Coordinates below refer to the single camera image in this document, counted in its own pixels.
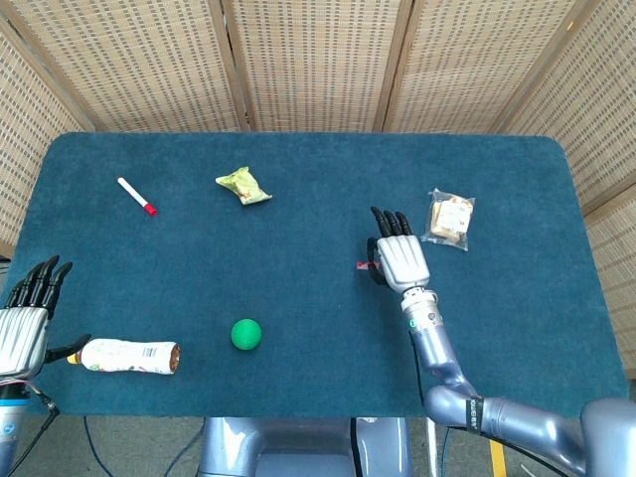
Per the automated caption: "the blue floor cable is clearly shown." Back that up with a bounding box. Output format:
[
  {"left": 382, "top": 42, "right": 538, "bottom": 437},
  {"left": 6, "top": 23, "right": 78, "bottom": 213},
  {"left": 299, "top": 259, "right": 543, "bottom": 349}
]
[
  {"left": 82, "top": 415, "right": 115, "bottom": 477},
  {"left": 168, "top": 416, "right": 206, "bottom": 477}
]

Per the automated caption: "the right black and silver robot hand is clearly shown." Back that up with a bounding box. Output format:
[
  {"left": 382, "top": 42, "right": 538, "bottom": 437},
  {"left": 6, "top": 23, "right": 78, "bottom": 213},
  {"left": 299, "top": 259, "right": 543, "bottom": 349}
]
[{"left": 366, "top": 206, "right": 431, "bottom": 293}]

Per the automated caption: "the grey-blue robot torso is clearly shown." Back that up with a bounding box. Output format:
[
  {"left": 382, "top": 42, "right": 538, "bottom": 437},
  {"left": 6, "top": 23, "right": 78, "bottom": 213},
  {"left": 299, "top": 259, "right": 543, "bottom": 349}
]
[{"left": 197, "top": 415, "right": 413, "bottom": 477}]

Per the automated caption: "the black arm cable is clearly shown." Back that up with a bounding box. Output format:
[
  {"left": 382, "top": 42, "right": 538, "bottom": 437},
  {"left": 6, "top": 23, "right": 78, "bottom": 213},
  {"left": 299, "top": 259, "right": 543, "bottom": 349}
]
[
  {"left": 409, "top": 332, "right": 429, "bottom": 403},
  {"left": 0, "top": 382, "right": 62, "bottom": 477}
]

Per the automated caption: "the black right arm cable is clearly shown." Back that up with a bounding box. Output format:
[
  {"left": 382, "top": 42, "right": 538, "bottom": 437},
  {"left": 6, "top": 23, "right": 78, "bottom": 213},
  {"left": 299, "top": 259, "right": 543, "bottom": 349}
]
[{"left": 409, "top": 332, "right": 429, "bottom": 403}]

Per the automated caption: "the woven wooden folding screen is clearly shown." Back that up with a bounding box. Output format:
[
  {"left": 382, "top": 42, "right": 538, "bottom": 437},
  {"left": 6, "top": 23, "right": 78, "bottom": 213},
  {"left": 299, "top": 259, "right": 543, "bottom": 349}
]
[{"left": 0, "top": 0, "right": 636, "bottom": 379}]

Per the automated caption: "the black strap on arm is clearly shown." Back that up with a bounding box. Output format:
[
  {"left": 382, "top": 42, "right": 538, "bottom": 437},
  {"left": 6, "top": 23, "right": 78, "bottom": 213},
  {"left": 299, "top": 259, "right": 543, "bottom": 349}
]
[{"left": 465, "top": 395, "right": 486, "bottom": 438}]

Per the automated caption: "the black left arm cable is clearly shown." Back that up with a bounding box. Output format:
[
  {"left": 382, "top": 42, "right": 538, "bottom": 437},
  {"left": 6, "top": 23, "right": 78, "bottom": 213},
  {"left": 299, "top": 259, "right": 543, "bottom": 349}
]
[{"left": 0, "top": 382, "right": 62, "bottom": 477}]

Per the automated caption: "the white marker with red cap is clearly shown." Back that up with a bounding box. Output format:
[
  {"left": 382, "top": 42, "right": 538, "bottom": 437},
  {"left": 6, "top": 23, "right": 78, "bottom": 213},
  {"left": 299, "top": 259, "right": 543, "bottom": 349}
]
[{"left": 116, "top": 176, "right": 159, "bottom": 218}]

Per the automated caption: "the crumpled green snack packet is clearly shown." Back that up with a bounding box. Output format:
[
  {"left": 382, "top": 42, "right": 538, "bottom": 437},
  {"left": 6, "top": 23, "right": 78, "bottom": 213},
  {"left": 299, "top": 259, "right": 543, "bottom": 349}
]
[{"left": 215, "top": 166, "right": 273, "bottom": 207}]

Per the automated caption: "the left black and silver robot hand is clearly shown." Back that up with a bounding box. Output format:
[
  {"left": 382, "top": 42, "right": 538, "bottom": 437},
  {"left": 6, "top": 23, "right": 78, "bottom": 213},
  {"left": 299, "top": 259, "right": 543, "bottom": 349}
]
[{"left": 0, "top": 254, "right": 93, "bottom": 380}]

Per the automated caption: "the blue velvet table cloth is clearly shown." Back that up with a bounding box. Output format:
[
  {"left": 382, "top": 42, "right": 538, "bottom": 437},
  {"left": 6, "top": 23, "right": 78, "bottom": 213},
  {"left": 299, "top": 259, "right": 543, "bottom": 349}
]
[{"left": 0, "top": 131, "right": 630, "bottom": 418}]

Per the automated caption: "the green ball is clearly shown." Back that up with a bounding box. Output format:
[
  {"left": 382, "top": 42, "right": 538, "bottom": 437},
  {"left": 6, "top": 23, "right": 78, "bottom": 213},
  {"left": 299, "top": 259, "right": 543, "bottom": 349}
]
[{"left": 230, "top": 318, "right": 263, "bottom": 352}]

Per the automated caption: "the clear bag of biscuits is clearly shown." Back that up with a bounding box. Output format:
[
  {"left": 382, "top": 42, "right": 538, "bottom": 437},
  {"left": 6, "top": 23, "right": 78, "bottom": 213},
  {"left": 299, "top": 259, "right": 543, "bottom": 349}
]
[{"left": 420, "top": 187, "right": 476, "bottom": 251}]

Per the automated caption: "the white labelled tea bottle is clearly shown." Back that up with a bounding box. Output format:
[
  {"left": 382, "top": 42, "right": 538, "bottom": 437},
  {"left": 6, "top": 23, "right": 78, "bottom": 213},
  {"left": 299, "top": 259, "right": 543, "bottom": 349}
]
[{"left": 67, "top": 338, "right": 183, "bottom": 377}]

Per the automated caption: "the white table leg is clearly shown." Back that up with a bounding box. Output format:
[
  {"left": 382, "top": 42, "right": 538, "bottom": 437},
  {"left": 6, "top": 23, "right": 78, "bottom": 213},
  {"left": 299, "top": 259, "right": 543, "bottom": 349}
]
[{"left": 425, "top": 417, "right": 440, "bottom": 477}]

